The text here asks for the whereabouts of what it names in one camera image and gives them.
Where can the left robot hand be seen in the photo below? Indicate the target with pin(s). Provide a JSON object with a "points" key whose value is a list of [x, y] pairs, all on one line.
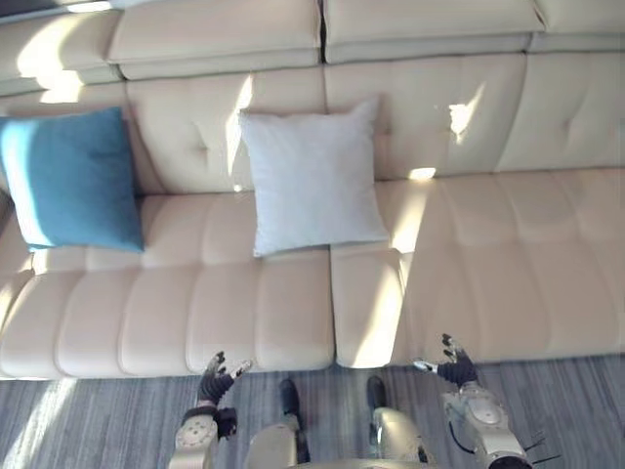
{"points": [[215, 382]]}

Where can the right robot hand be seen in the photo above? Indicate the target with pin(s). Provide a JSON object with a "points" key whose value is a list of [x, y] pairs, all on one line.
{"points": [[456, 367]]}

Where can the right silver robot leg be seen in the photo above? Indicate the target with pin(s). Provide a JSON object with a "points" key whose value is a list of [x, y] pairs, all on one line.
{"points": [[393, 427]]}

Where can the beige leather sofa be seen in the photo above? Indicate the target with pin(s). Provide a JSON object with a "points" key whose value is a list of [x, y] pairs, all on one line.
{"points": [[312, 195]]}

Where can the white cushion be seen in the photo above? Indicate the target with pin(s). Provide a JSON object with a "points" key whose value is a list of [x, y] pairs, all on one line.
{"points": [[312, 181]]}

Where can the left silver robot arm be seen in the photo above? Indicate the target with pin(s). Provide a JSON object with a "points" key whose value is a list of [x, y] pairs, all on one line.
{"points": [[196, 437]]}

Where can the left silver robot leg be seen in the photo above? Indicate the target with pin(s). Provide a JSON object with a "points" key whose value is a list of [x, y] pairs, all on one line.
{"points": [[280, 432]]}

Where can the silver robot leg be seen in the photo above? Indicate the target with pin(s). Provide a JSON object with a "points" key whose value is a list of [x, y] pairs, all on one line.
{"points": [[393, 427], [280, 432]]}

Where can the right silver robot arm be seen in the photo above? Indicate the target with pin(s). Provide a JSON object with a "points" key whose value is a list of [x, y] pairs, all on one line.
{"points": [[488, 427]]}

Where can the teal blue cushion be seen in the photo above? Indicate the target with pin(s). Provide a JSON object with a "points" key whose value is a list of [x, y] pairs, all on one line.
{"points": [[69, 181]]}

